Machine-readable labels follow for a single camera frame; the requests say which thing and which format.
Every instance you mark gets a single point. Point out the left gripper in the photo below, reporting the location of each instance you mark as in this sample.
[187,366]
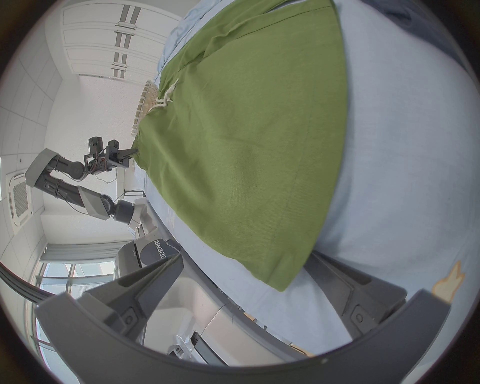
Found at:
[118,159]

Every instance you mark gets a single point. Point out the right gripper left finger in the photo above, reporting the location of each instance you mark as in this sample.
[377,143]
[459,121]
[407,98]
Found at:
[150,296]

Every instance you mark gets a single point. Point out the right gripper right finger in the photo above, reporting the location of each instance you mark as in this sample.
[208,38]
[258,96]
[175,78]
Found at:
[345,296]

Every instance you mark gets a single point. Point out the green shorts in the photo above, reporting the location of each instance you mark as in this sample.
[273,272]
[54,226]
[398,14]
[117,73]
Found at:
[243,131]

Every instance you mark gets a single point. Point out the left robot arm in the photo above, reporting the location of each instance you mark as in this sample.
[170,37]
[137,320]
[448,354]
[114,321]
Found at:
[41,167]

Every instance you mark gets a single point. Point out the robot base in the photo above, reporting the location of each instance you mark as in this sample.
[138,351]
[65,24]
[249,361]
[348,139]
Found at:
[153,251]

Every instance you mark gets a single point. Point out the window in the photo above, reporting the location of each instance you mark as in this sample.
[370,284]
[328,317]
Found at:
[75,277]

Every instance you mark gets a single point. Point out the white curtain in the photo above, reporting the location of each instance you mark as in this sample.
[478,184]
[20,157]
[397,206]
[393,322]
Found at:
[82,252]

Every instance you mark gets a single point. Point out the ceiling air conditioner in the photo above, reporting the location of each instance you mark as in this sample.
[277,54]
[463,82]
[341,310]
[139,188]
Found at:
[20,198]

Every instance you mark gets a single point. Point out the white wardrobe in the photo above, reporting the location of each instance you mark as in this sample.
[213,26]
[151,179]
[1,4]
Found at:
[93,37]

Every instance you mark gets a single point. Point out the pale blue quilt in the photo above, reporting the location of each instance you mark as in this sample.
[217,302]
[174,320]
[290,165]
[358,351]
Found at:
[180,33]

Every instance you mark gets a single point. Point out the dark blue T-shirt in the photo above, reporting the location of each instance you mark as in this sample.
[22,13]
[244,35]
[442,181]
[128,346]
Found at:
[423,18]

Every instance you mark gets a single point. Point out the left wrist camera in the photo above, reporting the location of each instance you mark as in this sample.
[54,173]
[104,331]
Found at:
[113,144]

